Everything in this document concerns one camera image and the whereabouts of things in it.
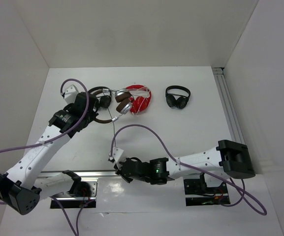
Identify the aluminium rail right side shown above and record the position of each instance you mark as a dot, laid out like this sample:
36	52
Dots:
227	103

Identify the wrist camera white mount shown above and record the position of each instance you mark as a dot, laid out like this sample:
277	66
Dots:
69	94
117	156

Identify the brown silver headphones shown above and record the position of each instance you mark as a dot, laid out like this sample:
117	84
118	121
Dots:
122	98

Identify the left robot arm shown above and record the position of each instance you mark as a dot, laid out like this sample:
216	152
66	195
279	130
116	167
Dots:
20	187

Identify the left black headphones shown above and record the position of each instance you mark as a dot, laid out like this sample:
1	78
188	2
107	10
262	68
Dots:
104	96

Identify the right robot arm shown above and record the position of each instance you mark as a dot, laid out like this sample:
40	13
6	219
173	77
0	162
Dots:
227	160

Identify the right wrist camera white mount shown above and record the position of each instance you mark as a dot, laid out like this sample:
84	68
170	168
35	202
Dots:
117	156

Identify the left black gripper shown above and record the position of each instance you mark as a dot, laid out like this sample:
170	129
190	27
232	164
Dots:
92	114

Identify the black headphones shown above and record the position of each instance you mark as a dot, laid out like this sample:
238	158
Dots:
174	100
104	96

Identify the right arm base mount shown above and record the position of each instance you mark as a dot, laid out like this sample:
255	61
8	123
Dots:
197	193

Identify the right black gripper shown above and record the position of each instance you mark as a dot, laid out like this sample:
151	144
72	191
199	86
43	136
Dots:
127	179

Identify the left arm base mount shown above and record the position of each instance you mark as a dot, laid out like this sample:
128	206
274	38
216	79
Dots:
82	192

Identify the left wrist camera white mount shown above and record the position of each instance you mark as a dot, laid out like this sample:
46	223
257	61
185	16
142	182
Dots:
69	94

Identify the red headphones with white cable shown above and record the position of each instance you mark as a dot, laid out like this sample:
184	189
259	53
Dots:
140	98

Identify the aluminium rail front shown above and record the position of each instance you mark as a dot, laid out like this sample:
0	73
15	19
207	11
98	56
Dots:
98	174

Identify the aluminium rail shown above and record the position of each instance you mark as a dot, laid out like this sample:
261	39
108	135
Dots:
98	174
227	103

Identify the right black headphones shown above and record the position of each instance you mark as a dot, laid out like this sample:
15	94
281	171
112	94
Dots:
174	100

